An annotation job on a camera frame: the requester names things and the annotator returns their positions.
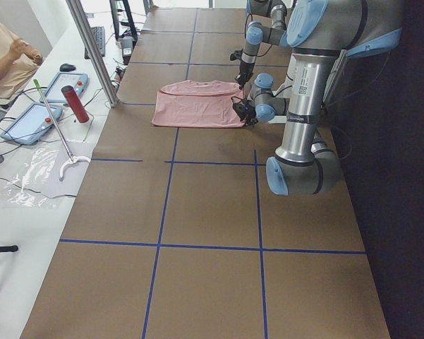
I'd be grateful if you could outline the red water bottle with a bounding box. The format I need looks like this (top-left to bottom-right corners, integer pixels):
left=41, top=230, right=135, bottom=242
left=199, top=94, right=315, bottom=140
left=61, top=85, right=89, bottom=123

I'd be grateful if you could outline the pink Snoopy t-shirt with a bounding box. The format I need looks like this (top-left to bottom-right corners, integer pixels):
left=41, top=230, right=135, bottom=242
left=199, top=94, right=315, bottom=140
left=152, top=80, right=244, bottom=128

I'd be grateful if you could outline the black box with label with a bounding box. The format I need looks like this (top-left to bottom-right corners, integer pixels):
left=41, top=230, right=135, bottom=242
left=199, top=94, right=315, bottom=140
left=119, top=36, right=134, bottom=65

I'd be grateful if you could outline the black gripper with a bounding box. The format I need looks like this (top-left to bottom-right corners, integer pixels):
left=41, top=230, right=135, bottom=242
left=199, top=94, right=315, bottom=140
left=235, top=59, right=255, bottom=89
left=244, top=112, right=258, bottom=128

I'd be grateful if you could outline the aluminium frame post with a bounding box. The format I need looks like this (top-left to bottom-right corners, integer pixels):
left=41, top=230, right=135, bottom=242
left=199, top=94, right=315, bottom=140
left=66, top=0, right=119, bottom=107

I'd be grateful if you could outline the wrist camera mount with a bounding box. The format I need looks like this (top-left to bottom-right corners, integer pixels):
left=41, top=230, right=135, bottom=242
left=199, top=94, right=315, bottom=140
left=229, top=49, right=243, bottom=61
left=232, top=99, right=255, bottom=121

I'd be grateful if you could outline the teach pendant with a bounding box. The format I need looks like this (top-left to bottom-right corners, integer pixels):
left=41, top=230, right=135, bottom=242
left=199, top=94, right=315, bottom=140
left=0, top=102, right=63, bottom=145
left=39, top=71, right=90, bottom=105

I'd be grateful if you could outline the upper teach pendant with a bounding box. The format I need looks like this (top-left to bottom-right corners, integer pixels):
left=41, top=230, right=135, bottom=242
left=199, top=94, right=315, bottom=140
left=39, top=71, right=90, bottom=105

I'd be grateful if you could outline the seated person beige shirt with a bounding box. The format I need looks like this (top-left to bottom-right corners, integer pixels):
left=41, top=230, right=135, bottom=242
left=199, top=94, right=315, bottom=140
left=0, top=23, right=44, bottom=99

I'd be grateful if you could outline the clear plastic bag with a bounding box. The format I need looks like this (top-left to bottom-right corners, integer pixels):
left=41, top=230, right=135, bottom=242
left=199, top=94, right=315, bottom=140
left=0, top=143, right=60, bottom=210

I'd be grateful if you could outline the black computer mouse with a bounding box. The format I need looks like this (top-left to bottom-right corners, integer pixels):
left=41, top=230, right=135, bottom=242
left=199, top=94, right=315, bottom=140
left=59, top=63, right=76, bottom=72

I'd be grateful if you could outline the reacher grabber tool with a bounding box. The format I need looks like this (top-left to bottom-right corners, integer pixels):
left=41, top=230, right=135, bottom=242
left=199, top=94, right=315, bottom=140
left=33, top=79, right=91, bottom=182

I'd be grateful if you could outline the black keyboard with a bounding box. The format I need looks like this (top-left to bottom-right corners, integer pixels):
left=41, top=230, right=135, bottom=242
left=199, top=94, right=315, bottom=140
left=90, top=26, right=106, bottom=57

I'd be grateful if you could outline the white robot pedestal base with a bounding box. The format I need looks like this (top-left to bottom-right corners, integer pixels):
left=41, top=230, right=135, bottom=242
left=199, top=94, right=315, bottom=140
left=270, top=1, right=327, bottom=125

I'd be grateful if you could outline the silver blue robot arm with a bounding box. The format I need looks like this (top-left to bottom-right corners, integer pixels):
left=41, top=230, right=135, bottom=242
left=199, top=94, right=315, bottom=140
left=229, top=0, right=296, bottom=89
left=237, top=1, right=404, bottom=196

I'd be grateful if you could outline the lower teach pendant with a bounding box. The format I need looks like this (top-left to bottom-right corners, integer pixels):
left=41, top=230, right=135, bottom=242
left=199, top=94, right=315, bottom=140
left=0, top=102, right=63, bottom=145

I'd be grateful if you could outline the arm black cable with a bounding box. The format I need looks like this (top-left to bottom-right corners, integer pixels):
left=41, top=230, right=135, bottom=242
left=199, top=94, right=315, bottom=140
left=245, top=12, right=274, bottom=59
left=231, top=84, right=293, bottom=107

